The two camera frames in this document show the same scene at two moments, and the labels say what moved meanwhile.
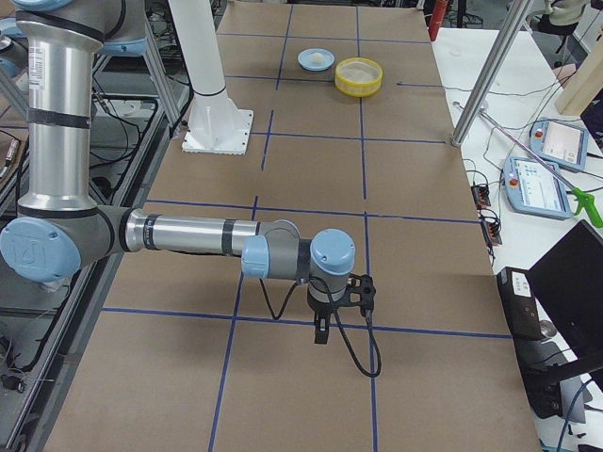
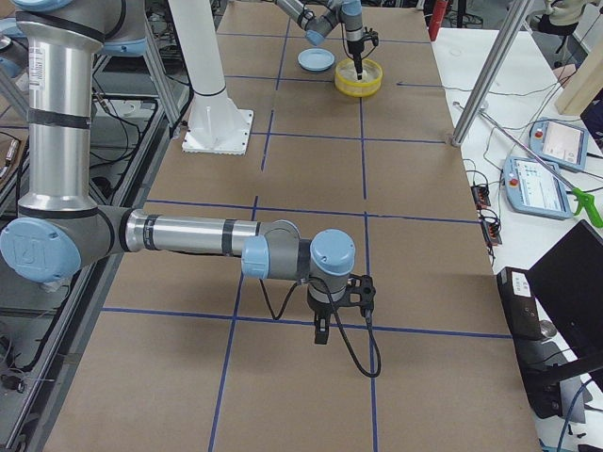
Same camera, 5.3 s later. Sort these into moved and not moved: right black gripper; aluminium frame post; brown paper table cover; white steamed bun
Moved: white steamed bun
Not moved: right black gripper; aluminium frame post; brown paper table cover
